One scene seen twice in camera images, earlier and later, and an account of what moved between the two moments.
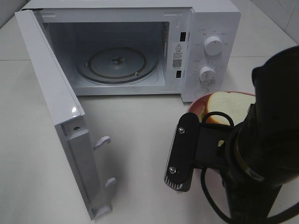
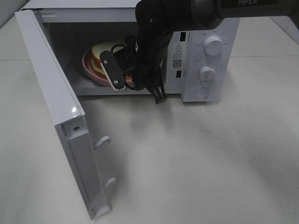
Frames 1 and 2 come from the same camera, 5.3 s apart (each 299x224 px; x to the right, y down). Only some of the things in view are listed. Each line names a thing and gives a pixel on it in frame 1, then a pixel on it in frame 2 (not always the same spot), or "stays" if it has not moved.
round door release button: x=201 y=92 stays
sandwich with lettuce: x=237 y=105 → x=97 y=49
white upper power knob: x=213 y=45 stays
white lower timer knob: x=207 y=76 stays
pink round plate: x=197 y=103 → x=90 y=71
